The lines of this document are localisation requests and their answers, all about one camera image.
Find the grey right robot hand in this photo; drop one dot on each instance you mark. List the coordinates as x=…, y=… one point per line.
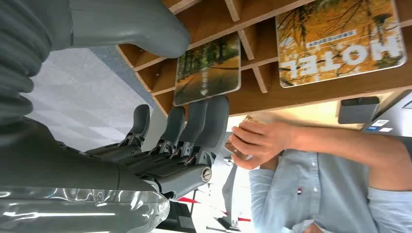
x=64, y=167

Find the wooden card organizer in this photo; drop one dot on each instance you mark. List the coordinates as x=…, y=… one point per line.
x=289, y=96

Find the person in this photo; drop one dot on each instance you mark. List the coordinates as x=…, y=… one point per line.
x=305, y=193

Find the orange hotel key card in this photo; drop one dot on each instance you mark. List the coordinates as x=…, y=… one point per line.
x=338, y=48

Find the tall grey pillar stand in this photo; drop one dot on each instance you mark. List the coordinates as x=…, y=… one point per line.
x=230, y=193

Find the red barrier belt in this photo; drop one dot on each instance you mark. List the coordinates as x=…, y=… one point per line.
x=190, y=200

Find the small black box device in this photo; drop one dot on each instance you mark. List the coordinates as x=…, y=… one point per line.
x=357, y=111

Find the grey laptop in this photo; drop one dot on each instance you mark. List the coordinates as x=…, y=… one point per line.
x=396, y=115

